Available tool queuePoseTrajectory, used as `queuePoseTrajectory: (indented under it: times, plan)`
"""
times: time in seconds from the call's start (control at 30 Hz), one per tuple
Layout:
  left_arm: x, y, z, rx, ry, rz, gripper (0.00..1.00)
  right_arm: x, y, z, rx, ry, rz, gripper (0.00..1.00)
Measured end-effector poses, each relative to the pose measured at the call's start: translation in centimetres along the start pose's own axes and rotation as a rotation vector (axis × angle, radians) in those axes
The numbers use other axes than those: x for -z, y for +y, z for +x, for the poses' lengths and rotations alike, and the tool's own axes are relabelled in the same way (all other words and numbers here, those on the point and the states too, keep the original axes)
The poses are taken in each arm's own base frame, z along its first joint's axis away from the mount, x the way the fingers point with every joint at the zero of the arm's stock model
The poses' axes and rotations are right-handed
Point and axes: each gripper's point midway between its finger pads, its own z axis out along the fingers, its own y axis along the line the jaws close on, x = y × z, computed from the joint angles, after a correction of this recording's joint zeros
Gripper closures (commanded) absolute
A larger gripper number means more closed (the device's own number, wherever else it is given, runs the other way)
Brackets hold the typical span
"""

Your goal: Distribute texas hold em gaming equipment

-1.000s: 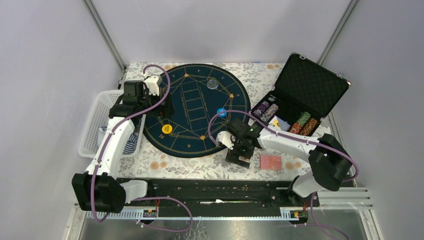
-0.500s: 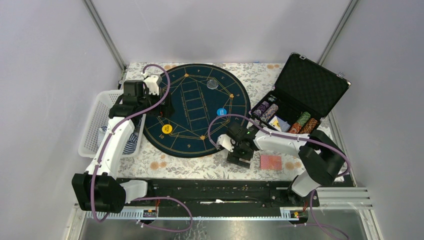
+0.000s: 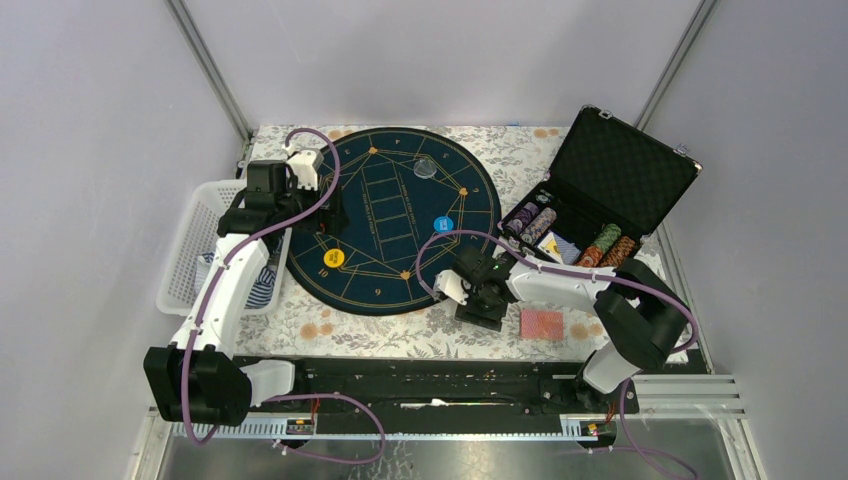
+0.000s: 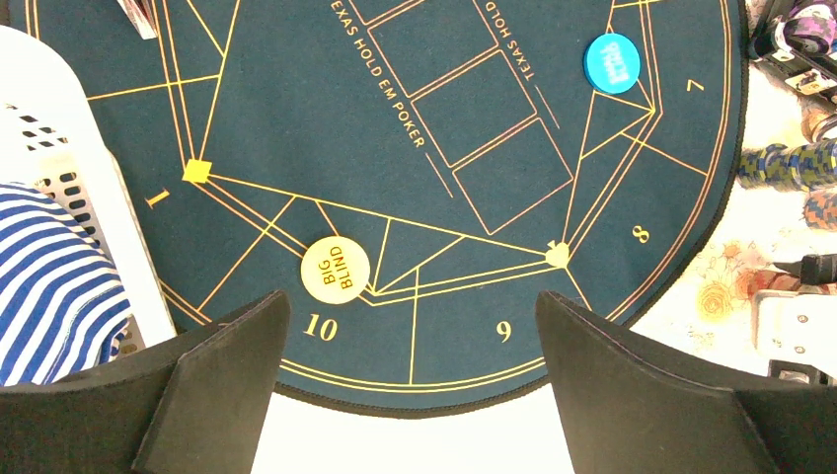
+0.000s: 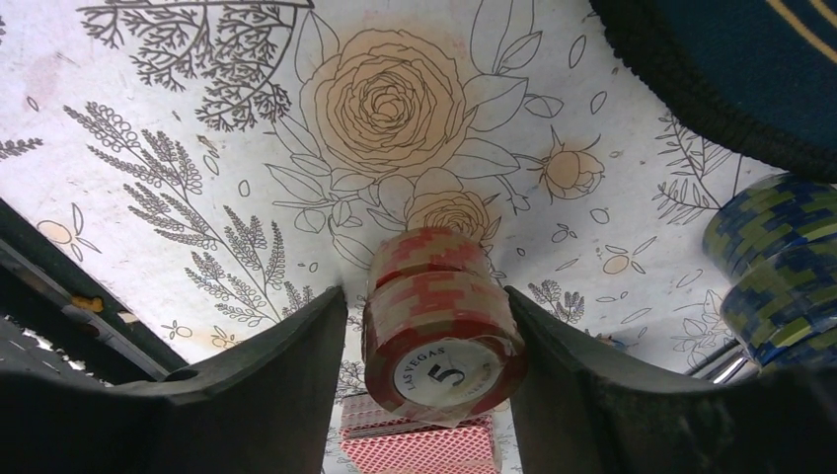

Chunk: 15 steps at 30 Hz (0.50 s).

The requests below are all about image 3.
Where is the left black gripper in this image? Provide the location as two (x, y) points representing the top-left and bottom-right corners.
(276, 176), (349, 235)

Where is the blue dealer button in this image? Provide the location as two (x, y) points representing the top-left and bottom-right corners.
(433, 215), (455, 234)

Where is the yellow dealer button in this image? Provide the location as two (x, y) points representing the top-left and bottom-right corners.
(323, 248), (346, 269)

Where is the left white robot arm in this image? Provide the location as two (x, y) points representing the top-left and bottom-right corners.
(143, 150), (344, 426)

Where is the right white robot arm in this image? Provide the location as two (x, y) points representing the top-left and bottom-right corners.
(434, 248), (692, 412)

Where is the white plastic basket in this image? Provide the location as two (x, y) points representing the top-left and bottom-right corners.
(156, 179), (292, 317)

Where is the red card deck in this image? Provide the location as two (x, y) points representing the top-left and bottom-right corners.
(519, 310), (564, 341)

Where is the purple chip row in case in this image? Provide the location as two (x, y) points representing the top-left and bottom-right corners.
(503, 202), (540, 235)

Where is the blue orange chip row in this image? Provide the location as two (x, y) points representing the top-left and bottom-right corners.
(520, 207), (557, 244)

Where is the striped blue white cloth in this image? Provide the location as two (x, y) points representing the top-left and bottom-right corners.
(193, 252), (279, 312)

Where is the round dark blue poker mat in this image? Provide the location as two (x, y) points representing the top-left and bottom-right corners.
(286, 127), (502, 316)

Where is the red chip row in case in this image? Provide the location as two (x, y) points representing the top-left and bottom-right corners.
(575, 236), (638, 268)

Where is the clear plastic disc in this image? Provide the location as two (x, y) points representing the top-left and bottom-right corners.
(412, 157), (437, 179)

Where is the floral tablecloth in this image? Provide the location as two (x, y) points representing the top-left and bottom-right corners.
(236, 126), (608, 363)

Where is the green chip row in case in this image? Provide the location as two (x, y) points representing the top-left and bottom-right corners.
(591, 223), (622, 254)

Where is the black chip carrying case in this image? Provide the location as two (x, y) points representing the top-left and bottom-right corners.
(499, 105), (702, 260)

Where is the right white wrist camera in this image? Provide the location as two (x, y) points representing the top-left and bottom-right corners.
(433, 270), (468, 305)

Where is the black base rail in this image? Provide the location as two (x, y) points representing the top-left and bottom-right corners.
(258, 357), (640, 436)

